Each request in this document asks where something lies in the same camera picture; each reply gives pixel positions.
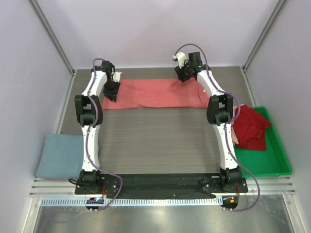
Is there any dark red t shirt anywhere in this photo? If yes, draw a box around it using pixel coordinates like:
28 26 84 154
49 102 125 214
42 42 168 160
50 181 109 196
234 104 272 151

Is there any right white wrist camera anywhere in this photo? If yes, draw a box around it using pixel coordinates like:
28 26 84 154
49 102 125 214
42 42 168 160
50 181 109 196
173 52 187 68

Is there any folded blue t shirt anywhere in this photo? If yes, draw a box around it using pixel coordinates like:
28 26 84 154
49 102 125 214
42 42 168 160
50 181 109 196
35 134 96 179

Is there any light pink t shirt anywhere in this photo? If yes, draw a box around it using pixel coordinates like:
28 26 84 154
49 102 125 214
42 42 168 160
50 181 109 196
231 106 239 146

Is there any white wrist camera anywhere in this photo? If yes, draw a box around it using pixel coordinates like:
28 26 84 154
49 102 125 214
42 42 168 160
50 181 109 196
173 52 187 68
112 71 122 83

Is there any aluminium frame post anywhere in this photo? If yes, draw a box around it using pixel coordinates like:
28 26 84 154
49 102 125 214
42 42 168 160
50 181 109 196
27 0 76 76
242 0 288 73

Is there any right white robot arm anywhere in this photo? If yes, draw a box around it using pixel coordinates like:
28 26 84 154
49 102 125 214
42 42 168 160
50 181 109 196
173 52 242 192

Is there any salmon pink t shirt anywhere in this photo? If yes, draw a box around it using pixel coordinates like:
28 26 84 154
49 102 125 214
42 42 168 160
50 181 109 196
102 78 209 110

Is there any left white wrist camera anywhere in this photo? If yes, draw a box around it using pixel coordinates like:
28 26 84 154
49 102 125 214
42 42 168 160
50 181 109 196
112 71 122 83

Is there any left aluminium frame post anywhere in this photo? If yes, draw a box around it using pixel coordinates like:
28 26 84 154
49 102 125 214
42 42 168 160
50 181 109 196
27 0 76 76

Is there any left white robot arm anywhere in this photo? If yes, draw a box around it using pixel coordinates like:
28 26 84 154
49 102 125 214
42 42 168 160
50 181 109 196
74 58 121 195

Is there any slotted cable duct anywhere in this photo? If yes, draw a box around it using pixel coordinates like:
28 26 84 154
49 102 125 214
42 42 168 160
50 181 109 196
40 196 223 207

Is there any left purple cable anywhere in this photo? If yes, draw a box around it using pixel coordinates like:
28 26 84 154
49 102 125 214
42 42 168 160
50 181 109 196
86 58 123 211

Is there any aluminium front rail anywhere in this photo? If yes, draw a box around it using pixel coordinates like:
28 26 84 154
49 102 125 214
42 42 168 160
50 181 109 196
30 176 295 197

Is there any right aluminium frame post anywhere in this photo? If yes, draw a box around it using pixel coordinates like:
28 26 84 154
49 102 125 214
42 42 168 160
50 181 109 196
242 0 288 73

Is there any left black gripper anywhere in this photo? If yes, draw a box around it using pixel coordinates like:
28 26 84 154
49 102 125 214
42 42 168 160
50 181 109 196
104 79 121 102

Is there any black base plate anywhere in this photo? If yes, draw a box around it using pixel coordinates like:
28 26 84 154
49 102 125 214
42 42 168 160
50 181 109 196
75 173 248 200

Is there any green plastic bin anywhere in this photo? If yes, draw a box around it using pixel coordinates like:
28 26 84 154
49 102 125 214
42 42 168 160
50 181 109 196
235 106 292 177

